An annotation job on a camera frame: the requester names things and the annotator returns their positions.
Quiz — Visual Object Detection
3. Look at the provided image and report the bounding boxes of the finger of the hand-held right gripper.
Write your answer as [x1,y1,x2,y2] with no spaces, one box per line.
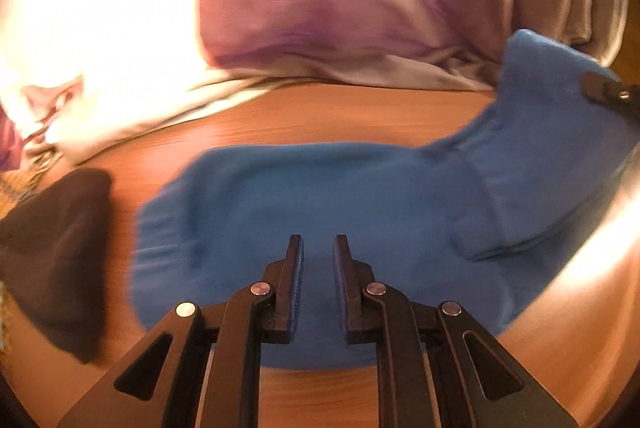
[580,72,640,121]

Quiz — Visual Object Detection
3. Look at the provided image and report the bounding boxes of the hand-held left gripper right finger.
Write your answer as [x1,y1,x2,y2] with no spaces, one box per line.
[333,234,579,428]

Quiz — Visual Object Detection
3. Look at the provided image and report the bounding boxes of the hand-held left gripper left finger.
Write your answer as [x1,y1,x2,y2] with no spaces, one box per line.
[56,234,304,428]

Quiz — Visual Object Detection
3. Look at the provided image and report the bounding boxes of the blue pants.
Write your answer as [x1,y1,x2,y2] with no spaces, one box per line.
[131,29,640,370]

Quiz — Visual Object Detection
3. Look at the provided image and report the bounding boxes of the white sheer curtain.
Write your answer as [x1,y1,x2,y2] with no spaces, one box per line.
[0,0,321,166]

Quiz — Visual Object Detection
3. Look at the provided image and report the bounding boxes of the black cloth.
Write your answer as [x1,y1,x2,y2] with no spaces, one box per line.
[0,168,115,365]

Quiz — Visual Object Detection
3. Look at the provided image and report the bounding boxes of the patterned woven cloth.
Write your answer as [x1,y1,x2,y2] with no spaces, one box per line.
[0,155,63,214]

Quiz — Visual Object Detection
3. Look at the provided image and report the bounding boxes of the purple cloth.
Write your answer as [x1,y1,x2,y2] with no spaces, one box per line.
[0,115,27,172]

